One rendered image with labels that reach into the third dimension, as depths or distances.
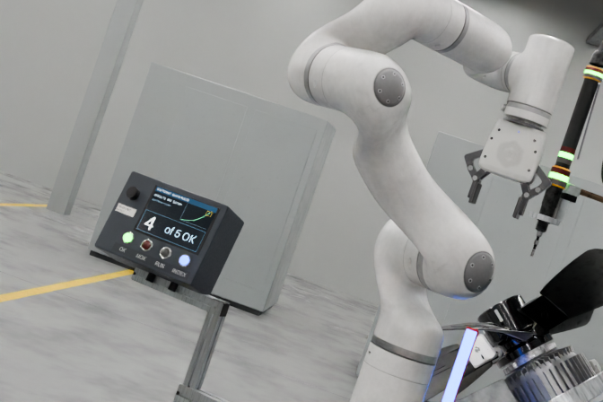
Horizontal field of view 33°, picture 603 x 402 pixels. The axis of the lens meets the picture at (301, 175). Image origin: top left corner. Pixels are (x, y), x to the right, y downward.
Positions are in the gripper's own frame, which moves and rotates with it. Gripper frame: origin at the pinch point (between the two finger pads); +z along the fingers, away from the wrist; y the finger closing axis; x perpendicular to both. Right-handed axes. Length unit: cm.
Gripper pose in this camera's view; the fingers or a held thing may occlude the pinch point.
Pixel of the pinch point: (495, 205)
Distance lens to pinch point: 187.9
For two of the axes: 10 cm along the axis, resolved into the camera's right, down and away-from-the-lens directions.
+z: -3.3, 9.4, 0.1
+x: 3.7, 1.1, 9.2
